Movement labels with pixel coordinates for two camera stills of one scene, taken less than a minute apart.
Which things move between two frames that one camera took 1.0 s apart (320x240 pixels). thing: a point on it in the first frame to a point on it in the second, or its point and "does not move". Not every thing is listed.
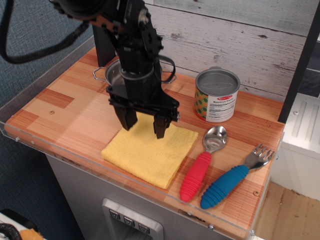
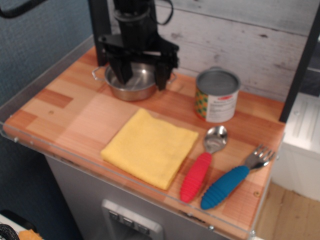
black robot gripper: [142, 90] to [138, 40]
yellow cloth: [155, 161] does not move
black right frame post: [302, 65] does not move
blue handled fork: [230, 179] does not move
